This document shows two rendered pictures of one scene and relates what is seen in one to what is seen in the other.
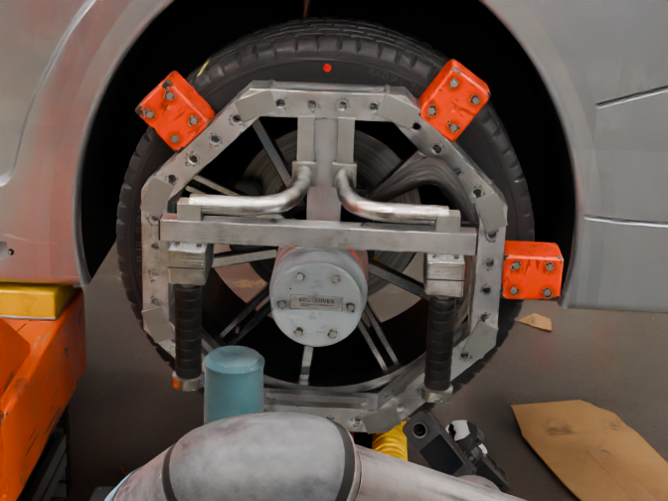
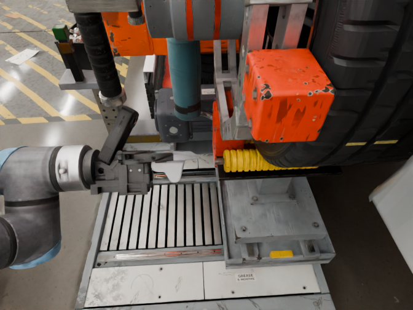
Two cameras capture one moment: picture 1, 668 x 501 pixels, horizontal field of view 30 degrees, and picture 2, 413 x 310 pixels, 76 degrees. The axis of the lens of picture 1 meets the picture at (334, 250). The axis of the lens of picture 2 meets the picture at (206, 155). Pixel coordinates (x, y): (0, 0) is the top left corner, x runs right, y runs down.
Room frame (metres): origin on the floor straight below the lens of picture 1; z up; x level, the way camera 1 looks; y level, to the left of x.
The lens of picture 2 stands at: (1.67, -0.55, 1.03)
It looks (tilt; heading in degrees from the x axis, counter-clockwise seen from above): 48 degrees down; 85
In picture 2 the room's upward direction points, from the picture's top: straight up
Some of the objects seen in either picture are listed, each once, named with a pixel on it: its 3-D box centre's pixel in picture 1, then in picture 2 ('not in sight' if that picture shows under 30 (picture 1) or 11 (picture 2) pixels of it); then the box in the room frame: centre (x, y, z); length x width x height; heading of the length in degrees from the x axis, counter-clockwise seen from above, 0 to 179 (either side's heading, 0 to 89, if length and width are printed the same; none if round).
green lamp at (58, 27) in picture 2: not in sight; (61, 32); (1.25, 0.41, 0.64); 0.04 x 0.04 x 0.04; 89
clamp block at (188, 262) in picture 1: (191, 254); not in sight; (1.58, 0.19, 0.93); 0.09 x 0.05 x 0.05; 179
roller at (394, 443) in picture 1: (389, 433); (271, 158); (1.88, -0.10, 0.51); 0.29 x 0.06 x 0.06; 179
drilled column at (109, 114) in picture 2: not in sight; (108, 97); (1.26, 0.64, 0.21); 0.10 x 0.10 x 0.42; 89
